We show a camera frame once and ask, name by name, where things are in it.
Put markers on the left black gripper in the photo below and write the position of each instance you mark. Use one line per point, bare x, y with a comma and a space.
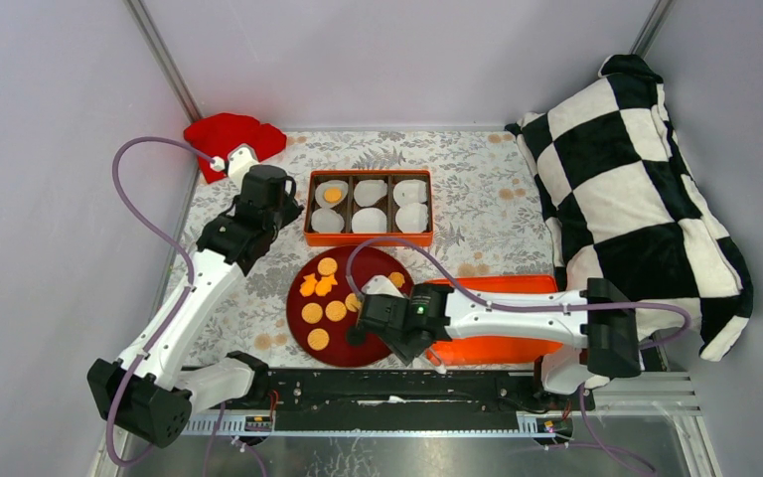
291, 207

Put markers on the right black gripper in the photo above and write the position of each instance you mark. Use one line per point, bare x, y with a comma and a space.
404, 352

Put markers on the round orange cookie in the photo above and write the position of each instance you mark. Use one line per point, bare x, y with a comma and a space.
353, 303
333, 195
312, 313
336, 310
327, 266
318, 339

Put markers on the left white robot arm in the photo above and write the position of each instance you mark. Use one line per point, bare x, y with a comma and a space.
145, 390

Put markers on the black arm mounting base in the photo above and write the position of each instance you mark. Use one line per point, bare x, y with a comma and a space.
305, 400

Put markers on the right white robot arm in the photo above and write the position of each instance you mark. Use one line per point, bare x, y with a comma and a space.
595, 327

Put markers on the orange tin lid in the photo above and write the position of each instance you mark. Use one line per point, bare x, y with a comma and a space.
499, 350

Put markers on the white paper cup liner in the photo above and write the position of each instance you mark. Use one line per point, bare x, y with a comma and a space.
410, 191
318, 194
327, 221
412, 218
369, 221
369, 192

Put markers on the orange fish cookie left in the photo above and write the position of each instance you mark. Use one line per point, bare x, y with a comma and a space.
308, 285

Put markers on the orange fish cookie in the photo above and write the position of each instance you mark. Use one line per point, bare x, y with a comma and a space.
308, 285
325, 285

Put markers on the black round cookie bottom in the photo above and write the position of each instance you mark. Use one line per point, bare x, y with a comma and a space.
356, 336

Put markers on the flower shaped orange cookie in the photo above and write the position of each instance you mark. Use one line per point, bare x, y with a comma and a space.
397, 279

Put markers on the orange fish cookie right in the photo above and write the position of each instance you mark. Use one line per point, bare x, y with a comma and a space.
325, 285

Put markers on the red cloth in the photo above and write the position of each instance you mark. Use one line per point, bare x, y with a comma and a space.
235, 138

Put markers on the dark red round plate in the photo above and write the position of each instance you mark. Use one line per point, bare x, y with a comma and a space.
339, 353

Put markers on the round orange cookie bottom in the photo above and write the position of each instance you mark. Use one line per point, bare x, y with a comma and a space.
318, 339

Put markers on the orange compartment cookie tin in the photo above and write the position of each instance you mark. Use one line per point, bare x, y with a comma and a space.
348, 207

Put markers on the floral table mat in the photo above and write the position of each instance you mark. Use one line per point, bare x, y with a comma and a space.
487, 222

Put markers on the black white checkered blanket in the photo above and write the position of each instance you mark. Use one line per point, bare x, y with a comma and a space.
620, 203

